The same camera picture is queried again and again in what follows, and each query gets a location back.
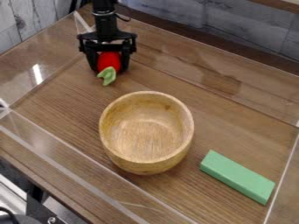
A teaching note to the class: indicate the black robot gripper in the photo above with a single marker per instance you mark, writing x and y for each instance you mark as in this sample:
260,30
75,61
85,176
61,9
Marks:
91,43

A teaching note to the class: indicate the red plush strawberry green stem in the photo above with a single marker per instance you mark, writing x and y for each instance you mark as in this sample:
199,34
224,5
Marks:
108,67

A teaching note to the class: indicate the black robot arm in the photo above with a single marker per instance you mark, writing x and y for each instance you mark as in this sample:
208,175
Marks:
105,18

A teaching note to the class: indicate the wooden bowl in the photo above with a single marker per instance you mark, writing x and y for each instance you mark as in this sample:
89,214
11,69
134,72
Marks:
146,129

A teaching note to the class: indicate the green rectangular block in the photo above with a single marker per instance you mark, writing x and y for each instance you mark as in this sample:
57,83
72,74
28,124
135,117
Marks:
243,180

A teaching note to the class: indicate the clear acrylic corner bracket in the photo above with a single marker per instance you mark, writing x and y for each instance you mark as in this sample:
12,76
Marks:
84,30

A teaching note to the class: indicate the black metal bracket with bolt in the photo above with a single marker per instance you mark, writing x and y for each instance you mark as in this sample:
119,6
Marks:
37,211

